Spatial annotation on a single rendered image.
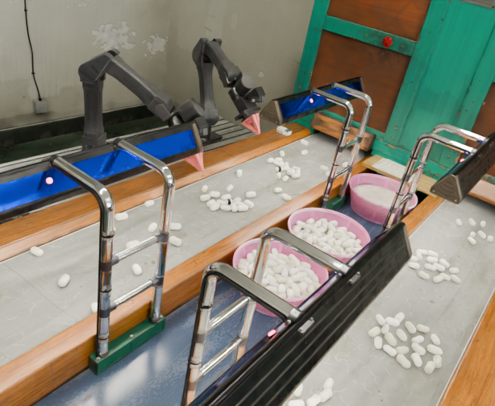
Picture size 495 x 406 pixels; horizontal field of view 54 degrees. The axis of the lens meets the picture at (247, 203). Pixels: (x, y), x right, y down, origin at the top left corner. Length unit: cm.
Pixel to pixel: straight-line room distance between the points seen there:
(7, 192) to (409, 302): 104
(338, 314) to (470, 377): 58
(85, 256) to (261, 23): 246
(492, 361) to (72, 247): 109
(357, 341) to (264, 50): 254
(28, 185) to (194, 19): 307
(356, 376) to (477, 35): 136
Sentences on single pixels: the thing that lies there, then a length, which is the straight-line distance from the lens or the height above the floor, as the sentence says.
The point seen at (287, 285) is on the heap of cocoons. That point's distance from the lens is 133.
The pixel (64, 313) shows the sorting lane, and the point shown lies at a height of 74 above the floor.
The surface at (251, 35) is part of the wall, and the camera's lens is 353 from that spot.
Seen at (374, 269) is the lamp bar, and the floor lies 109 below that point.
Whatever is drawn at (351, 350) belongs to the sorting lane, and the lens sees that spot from 121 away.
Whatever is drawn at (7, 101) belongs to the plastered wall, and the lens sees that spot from 350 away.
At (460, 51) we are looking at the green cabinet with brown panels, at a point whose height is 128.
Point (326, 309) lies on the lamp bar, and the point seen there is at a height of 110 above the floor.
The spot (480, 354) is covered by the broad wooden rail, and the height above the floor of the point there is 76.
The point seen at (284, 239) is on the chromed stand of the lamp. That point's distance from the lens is 81.
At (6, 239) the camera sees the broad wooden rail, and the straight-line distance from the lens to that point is 136.
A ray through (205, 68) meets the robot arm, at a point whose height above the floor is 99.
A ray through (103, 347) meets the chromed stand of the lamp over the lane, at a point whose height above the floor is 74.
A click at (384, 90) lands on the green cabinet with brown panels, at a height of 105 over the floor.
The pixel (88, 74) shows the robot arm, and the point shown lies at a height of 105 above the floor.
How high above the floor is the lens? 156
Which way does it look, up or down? 30 degrees down
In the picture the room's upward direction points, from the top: 12 degrees clockwise
